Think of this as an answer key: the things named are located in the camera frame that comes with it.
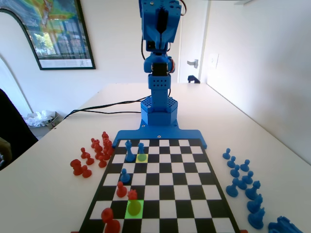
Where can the cardboard box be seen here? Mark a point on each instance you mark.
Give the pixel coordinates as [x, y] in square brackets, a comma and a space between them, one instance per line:
[57, 117]

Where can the red chess rook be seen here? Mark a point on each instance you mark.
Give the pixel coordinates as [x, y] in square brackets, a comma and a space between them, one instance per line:
[76, 167]

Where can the blue chess king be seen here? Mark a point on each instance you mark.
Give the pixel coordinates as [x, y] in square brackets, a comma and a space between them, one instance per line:
[130, 156]

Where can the black white chessboard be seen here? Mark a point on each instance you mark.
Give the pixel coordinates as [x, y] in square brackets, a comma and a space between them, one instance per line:
[184, 174]

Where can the red chess queen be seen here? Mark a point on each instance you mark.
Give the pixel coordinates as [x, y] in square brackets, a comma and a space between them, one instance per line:
[132, 195]

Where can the blue chess pawn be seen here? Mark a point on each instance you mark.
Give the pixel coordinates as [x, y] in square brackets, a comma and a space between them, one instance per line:
[235, 171]
[242, 184]
[232, 162]
[124, 178]
[245, 165]
[248, 178]
[226, 154]

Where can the white door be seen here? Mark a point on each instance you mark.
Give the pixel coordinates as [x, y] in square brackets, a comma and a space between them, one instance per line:
[194, 36]

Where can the crumpled white paper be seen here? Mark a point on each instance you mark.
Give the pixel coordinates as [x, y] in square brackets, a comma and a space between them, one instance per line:
[36, 119]

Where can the blue chess queen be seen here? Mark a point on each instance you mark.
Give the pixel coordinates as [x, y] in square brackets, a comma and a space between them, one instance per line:
[141, 148]

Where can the white curved panel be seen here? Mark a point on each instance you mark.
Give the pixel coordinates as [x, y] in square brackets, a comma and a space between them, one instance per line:
[9, 48]

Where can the blue printed plastic part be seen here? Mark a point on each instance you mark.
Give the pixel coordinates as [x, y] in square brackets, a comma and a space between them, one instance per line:
[284, 227]

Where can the olive jacket sleeve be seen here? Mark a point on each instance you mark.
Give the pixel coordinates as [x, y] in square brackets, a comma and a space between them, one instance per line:
[4, 150]

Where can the red chess pawn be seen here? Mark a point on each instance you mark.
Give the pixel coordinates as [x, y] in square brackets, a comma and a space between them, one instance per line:
[83, 153]
[86, 171]
[90, 160]
[121, 191]
[102, 162]

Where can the black framed poster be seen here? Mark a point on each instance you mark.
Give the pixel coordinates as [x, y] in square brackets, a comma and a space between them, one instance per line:
[60, 36]

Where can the blue chess knight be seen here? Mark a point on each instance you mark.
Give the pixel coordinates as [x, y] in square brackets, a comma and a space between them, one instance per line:
[257, 219]
[255, 205]

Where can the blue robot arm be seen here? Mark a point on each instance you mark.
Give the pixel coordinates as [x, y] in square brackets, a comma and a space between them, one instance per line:
[159, 106]

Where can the red chess king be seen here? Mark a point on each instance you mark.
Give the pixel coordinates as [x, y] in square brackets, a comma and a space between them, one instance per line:
[110, 225]

